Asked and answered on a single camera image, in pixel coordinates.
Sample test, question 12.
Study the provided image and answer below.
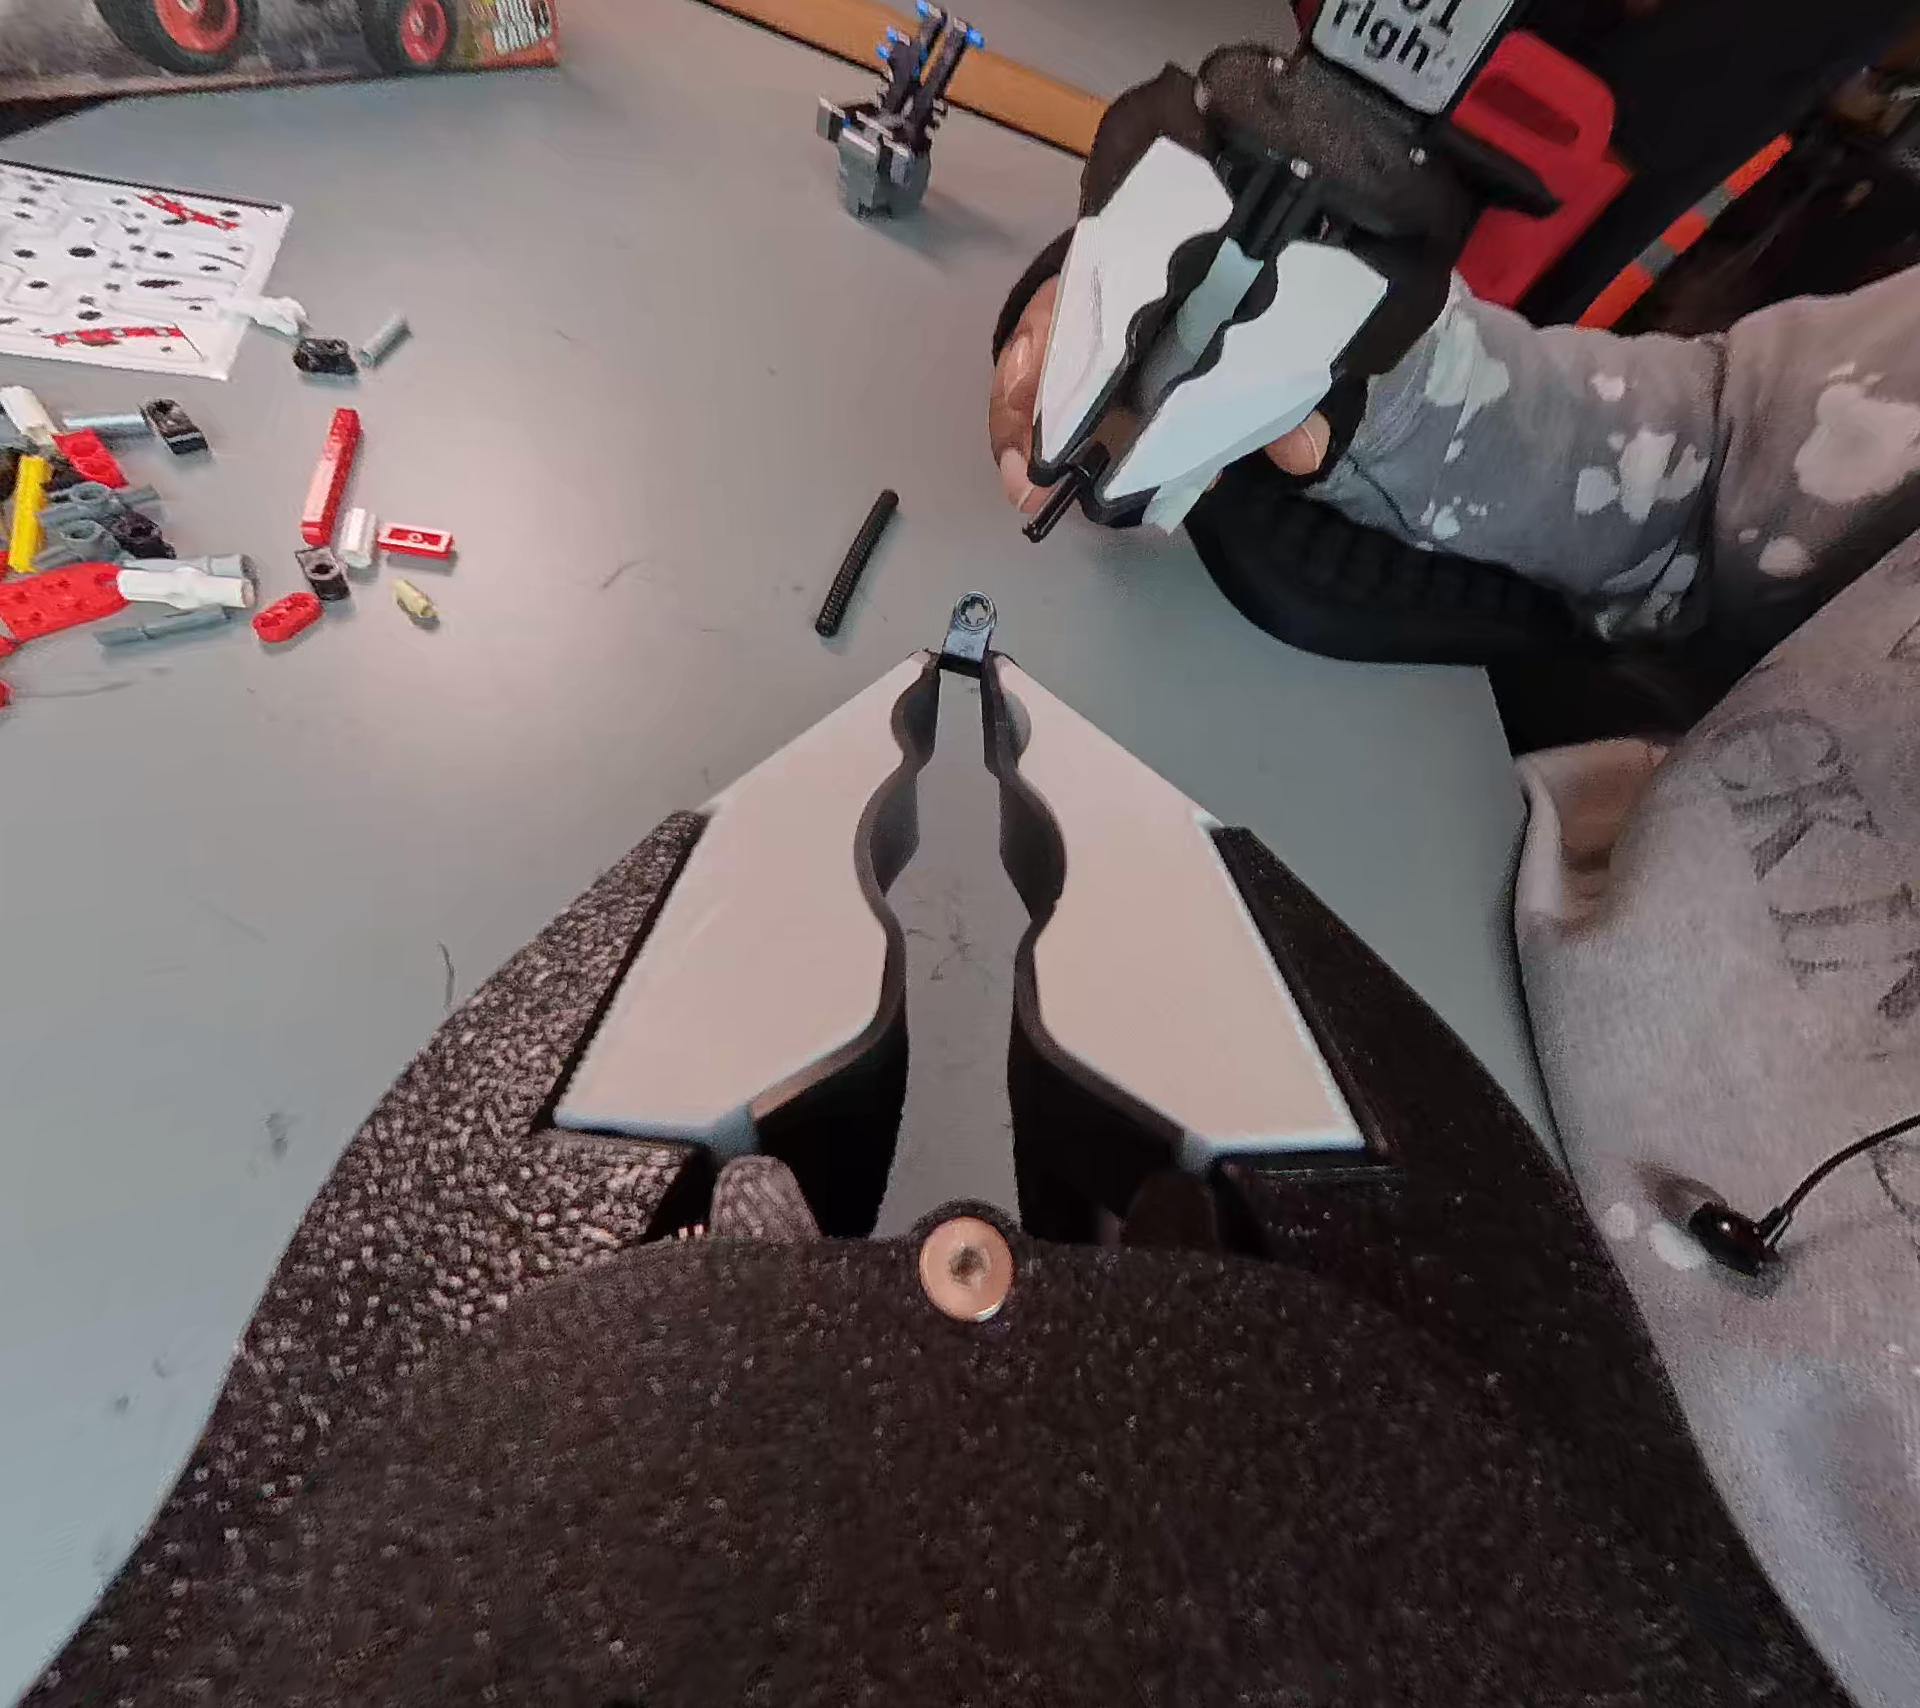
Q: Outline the grey desk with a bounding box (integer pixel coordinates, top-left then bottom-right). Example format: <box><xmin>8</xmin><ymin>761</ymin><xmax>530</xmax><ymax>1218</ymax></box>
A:
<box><xmin>0</xmin><ymin>0</ymin><xmax>1563</xmax><ymax>1708</ymax></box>

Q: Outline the red plastic container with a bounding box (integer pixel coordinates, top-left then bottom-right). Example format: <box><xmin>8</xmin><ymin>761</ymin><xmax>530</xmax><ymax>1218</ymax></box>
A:
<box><xmin>1302</xmin><ymin>0</ymin><xmax>1638</xmax><ymax>310</ymax></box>

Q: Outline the white sticker sheet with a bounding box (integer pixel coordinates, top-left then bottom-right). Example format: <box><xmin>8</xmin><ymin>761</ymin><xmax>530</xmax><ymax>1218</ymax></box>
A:
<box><xmin>0</xmin><ymin>159</ymin><xmax>296</xmax><ymax>381</ymax></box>

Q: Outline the black hoodie drawstring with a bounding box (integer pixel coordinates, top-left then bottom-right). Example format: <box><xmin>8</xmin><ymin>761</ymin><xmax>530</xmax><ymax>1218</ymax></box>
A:
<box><xmin>1686</xmin><ymin>1114</ymin><xmax>1920</xmax><ymax>1278</ymax></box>

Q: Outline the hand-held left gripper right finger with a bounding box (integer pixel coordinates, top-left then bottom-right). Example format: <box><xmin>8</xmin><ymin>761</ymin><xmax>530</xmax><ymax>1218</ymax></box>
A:
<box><xmin>978</xmin><ymin>653</ymin><xmax>1371</xmax><ymax>1174</ymax></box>

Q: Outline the person's grey hoodie torso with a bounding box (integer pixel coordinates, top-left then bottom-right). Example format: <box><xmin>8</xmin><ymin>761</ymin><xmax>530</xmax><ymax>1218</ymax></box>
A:
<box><xmin>1512</xmin><ymin>538</ymin><xmax>1920</xmax><ymax>1708</ymax></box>

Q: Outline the grey black brick assembly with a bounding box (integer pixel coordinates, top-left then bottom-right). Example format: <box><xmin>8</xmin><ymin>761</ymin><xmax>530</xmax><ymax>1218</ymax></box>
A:
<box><xmin>817</xmin><ymin>2</ymin><xmax>987</xmax><ymax>221</ymax></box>

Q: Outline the black ribbed hose piece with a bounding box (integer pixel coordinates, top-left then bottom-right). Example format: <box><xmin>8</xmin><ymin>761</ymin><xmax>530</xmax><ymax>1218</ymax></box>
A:
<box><xmin>815</xmin><ymin>487</ymin><xmax>903</xmax><ymax>641</ymax></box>

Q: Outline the pile of mixed building parts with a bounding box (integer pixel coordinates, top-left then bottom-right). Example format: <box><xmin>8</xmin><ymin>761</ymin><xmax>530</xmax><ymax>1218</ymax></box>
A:
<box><xmin>0</xmin><ymin>294</ymin><xmax>463</xmax><ymax>707</ymax></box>

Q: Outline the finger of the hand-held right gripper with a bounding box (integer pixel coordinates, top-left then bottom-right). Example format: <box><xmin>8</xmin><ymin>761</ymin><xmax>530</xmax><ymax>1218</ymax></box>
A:
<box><xmin>1033</xmin><ymin>136</ymin><xmax>1236</xmax><ymax>489</ymax></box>
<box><xmin>1107</xmin><ymin>238</ymin><xmax>1392</xmax><ymax>535</ymax></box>

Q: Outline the person's right forearm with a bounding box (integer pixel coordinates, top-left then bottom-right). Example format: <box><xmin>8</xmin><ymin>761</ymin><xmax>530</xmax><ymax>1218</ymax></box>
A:
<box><xmin>1316</xmin><ymin>267</ymin><xmax>1920</xmax><ymax>648</ymax></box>

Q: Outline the person's right hand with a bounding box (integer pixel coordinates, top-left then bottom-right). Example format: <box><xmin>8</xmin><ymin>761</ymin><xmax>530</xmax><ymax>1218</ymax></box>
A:
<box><xmin>987</xmin><ymin>269</ymin><xmax>1338</xmax><ymax>533</ymax></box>

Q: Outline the black pin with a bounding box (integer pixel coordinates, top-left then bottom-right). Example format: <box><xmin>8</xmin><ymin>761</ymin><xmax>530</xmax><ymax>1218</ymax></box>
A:
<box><xmin>1022</xmin><ymin>461</ymin><xmax>1113</xmax><ymax>544</ymax></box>

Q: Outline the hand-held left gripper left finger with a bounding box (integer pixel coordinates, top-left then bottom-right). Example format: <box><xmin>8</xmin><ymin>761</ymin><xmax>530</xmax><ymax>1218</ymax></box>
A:
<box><xmin>549</xmin><ymin>651</ymin><xmax>949</xmax><ymax>1143</ymax></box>

